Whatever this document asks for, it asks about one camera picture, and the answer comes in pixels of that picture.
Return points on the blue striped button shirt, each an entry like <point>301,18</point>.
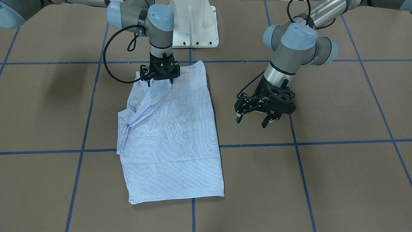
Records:
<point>167,140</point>

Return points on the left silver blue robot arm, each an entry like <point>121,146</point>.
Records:
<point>297,43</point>

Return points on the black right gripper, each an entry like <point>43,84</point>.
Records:
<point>145,72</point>

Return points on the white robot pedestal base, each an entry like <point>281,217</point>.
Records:
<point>196,24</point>

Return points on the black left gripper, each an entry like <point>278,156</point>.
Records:
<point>259,91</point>

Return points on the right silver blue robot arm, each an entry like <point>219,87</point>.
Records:
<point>143,18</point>

